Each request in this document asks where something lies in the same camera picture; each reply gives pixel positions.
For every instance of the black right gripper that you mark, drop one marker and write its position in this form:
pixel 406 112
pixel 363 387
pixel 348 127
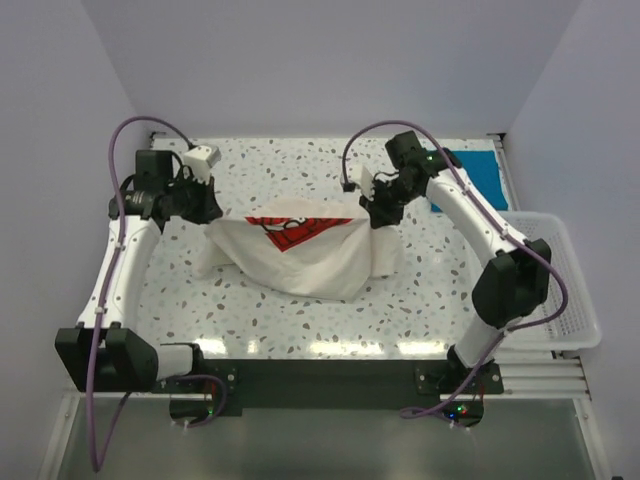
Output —
pixel 379 214

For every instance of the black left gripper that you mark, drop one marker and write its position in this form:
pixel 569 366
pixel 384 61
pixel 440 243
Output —
pixel 210 208

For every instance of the white t shirt red print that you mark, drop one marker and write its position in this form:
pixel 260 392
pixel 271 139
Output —
pixel 320 249

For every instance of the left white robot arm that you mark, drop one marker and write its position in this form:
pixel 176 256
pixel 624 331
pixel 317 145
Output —
pixel 103 352

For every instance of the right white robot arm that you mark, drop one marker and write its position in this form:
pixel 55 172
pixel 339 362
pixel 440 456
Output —
pixel 515 270

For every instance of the folded blue t shirt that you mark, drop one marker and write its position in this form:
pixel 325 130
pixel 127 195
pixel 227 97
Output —
pixel 483 169

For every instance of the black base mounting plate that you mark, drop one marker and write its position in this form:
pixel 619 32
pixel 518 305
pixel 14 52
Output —
pixel 413 388

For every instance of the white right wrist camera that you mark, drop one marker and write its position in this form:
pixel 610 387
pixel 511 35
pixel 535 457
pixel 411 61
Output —
pixel 367 183

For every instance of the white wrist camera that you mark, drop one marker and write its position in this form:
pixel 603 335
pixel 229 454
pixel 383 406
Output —
pixel 201 159
pixel 367 183

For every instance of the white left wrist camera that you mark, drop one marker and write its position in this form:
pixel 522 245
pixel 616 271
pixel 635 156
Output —
pixel 201 159

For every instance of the aluminium rail frame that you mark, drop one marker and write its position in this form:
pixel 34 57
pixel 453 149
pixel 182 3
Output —
pixel 419 313

